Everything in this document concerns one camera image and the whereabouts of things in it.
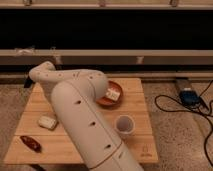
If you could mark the wooden table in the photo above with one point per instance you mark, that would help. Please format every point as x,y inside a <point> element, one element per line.
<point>57,147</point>

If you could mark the dark red snack packet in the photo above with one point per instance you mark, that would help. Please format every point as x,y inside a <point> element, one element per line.
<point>31,143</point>

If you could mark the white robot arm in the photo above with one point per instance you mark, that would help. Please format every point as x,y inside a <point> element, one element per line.
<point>73,95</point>

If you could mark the white wrapped bar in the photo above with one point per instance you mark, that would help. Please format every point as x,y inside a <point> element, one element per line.
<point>47,122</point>

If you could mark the blue power adapter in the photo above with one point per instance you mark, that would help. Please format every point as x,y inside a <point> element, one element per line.
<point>189,97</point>

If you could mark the white packet on plate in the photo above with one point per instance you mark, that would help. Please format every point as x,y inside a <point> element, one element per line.
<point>112,94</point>

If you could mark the orange plate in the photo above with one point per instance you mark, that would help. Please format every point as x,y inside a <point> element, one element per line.
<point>104,101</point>

